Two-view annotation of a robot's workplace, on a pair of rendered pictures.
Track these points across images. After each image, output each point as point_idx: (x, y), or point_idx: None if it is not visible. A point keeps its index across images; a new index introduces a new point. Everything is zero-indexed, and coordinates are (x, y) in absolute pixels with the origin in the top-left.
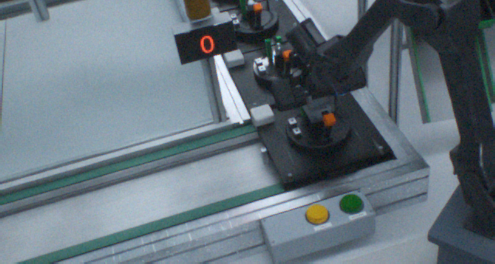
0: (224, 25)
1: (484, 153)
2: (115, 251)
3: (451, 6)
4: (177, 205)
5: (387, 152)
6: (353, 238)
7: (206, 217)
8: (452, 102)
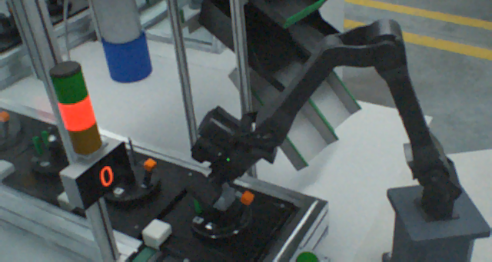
0: (118, 148)
1: (437, 150)
2: None
3: (401, 38)
4: None
5: (290, 207)
6: None
7: None
8: (404, 119)
